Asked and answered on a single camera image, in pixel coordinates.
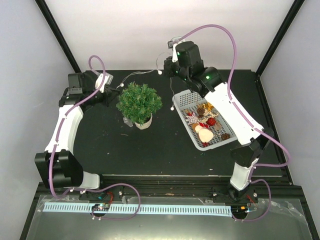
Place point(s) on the black aluminium frame rail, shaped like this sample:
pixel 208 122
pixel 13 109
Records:
pixel 197 186

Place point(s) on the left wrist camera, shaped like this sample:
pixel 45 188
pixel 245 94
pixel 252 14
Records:
pixel 103 79

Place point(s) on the white snowman ornament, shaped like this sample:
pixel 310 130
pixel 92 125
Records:
pixel 204 134

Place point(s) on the white plastic basket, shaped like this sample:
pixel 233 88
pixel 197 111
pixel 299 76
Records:
pixel 187 102

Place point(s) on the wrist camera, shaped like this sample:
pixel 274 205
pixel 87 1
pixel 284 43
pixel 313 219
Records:
pixel 103 79
pixel 185 53

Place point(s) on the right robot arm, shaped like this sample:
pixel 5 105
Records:
pixel 209 84

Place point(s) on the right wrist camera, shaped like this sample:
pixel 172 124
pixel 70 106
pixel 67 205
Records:
pixel 185 53

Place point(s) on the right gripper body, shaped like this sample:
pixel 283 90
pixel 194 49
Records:
pixel 182 71

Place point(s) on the white slotted cable duct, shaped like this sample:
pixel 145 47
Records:
pixel 143 209

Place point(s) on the wooden merry christmas sign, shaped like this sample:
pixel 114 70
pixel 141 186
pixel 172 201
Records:
pixel 210 114

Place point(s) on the small green christmas tree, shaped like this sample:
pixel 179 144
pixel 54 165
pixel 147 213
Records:
pixel 138 102

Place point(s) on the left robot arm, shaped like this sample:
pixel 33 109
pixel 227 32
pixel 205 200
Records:
pixel 57 165

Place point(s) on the gold foil gift box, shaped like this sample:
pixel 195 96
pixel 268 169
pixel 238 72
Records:
pixel 208 106

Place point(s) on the clear battery box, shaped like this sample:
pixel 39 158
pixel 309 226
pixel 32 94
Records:
pixel 128 122

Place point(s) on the silver red star ornament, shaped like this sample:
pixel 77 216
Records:
pixel 192 119

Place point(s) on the white ball string lights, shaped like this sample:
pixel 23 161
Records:
pixel 159 72

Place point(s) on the brown pine cone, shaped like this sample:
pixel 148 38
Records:
pixel 200 111
pixel 225 136

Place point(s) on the white tree pot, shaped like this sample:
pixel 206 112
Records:
pixel 146 124

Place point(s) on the burlap sack ornament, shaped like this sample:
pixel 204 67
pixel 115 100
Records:
pixel 217 126

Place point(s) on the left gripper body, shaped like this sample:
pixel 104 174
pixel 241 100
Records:
pixel 103 101

